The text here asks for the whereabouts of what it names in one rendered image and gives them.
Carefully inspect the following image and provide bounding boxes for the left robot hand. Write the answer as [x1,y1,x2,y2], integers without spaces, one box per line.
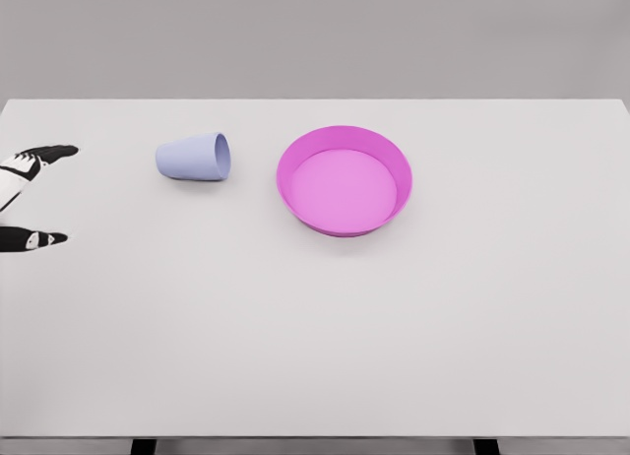
[0,144,81,253]

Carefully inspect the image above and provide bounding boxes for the light purple cup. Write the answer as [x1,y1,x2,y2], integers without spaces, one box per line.
[155,131,231,183]

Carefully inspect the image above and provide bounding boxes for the pink plate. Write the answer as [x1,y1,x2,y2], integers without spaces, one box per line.
[275,125,413,238]

